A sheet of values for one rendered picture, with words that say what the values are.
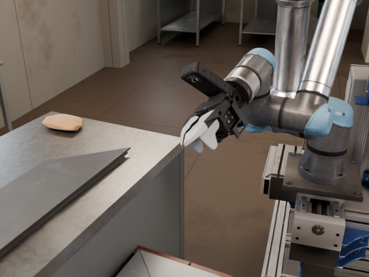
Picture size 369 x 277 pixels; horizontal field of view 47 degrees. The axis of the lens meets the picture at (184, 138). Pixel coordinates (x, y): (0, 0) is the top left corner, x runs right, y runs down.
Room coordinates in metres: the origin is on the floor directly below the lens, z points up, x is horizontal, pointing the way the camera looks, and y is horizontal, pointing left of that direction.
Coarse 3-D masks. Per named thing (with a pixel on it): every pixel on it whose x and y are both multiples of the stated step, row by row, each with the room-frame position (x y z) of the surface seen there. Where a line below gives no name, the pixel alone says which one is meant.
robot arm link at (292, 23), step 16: (288, 0) 1.13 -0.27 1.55; (304, 0) 1.12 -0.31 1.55; (288, 16) 1.15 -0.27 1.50; (304, 16) 1.15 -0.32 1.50; (288, 32) 1.15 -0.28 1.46; (304, 32) 1.15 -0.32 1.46; (288, 48) 1.15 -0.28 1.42; (304, 48) 1.16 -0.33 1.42; (288, 64) 1.15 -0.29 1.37; (304, 64) 1.18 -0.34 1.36; (288, 80) 1.15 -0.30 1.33; (288, 96) 1.15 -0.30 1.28; (272, 128) 1.17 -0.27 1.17
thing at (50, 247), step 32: (32, 128) 1.44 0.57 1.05; (96, 128) 1.44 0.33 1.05; (128, 128) 1.44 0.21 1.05; (0, 160) 1.19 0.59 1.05; (32, 160) 1.19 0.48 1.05; (128, 160) 1.19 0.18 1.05; (160, 160) 1.19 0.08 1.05; (96, 192) 1.00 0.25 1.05; (128, 192) 1.02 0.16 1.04; (64, 224) 0.86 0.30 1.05; (96, 224) 0.88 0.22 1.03; (32, 256) 0.74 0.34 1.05; (64, 256) 0.76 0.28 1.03
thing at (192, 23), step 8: (192, 0) 9.24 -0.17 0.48; (224, 0) 9.04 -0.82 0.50; (192, 8) 9.24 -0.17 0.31; (224, 8) 9.04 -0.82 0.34; (184, 16) 8.56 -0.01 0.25; (192, 16) 8.56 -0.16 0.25; (200, 16) 8.56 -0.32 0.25; (208, 16) 8.56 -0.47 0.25; (216, 16) 8.56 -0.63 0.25; (224, 16) 9.05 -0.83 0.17; (176, 24) 7.76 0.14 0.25; (184, 24) 7.76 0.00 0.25; (192, 24) 7.76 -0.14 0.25; (200, 24) 7.76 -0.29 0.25; (208, 24) 7.86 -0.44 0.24; (160, 32) 7.32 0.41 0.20; (160, 40) 7.31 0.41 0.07
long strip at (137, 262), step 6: (138, 252) 0.98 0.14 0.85; (132, 258) 0.95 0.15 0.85; (138, 258) 0.95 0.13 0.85; (126, 264) 0.93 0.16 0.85; (132, 264) 0.93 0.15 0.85; (138, 264) 0.93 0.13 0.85; (144, 264) 0.93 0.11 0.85; (126, 270) 0.91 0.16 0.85; (132, 270) 0.91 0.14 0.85; (138, 270) 0.91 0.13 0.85; (144, 270) 0.91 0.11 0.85; (120, 276) 0.88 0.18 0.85; (126, 276) 0.88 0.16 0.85; (132, 276) 0.88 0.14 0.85; (138, 276) 0.88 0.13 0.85; (144, 276) 0.88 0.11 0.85
